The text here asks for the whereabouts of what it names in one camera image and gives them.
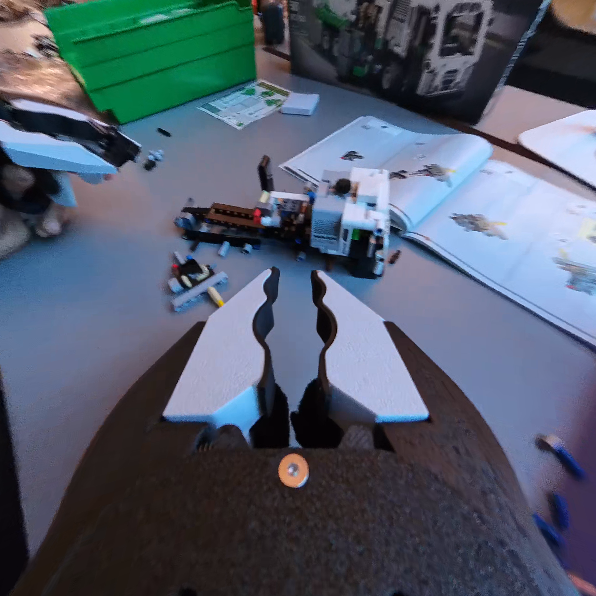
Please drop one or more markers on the white stand base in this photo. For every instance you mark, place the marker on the white stand base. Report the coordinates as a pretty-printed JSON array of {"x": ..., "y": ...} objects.
[{"x": 563, "y": 139}]

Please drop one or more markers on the open instruction booklet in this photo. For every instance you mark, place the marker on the open instruction booklet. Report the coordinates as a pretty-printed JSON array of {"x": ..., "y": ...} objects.
[{"x": 465, "y": 153}]

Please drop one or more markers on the green printed sticker sheet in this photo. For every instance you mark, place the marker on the green printed sticker sheet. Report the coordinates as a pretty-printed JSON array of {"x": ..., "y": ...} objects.
[{"x": 237, "y": 105}]

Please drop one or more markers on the person's left hand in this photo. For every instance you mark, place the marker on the person's left hand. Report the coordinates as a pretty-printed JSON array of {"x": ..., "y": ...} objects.
[{"x": 46, "y": 223}]

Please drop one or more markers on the clear plastic bag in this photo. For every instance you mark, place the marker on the clear plastic bag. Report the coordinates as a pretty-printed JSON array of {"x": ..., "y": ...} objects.
[{"x": 42, "y": 79}]

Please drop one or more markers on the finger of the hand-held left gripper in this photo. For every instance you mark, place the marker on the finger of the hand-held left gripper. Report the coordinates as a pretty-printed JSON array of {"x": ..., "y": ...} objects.
[
  {"x": 46, "y": 153},
  {"x": 56, "y": 114}
]

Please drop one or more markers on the dark lego connector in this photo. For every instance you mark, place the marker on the dark lego connector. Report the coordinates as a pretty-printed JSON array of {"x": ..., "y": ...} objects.
[{"x": 395, "y": 256}]

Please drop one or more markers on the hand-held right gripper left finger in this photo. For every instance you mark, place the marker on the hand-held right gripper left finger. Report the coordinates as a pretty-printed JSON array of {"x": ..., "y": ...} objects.
[{"x": 219, "y": 363}]

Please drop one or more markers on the small black lego subassembly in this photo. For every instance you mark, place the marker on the small black lego subassembly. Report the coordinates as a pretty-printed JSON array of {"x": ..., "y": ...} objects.
[{"x": 195, "y": 270}]

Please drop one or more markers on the small white box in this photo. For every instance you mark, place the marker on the small white box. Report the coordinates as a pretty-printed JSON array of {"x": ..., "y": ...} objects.
[{"x": 300, "y": 103}]

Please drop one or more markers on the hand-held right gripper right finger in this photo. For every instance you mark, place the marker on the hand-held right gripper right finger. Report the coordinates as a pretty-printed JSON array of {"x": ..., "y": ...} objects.
[{"x": 368, "y": 368}]

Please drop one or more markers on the black lego set box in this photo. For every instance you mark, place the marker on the black lego set box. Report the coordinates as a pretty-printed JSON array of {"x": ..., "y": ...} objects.
[{"x": 409, "y": 46}]

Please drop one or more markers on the dark cup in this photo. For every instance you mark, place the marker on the dark cup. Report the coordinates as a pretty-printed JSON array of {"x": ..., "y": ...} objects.
[{"x": 274, "y": 23}]

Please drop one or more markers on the white lego truck model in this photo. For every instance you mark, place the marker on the white lego truck model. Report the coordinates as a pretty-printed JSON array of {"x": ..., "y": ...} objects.
[{"x": 335, "y": 219}]

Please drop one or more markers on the green plastic bin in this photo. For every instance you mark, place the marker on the green plastic bin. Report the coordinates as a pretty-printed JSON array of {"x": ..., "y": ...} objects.
[{"x": 163, "y": 70}]

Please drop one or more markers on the cluster of blue lego pins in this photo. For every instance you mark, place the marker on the cluster of blue lego pins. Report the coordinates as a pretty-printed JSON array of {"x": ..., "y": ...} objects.
[{"x": 565, "y": 458}]

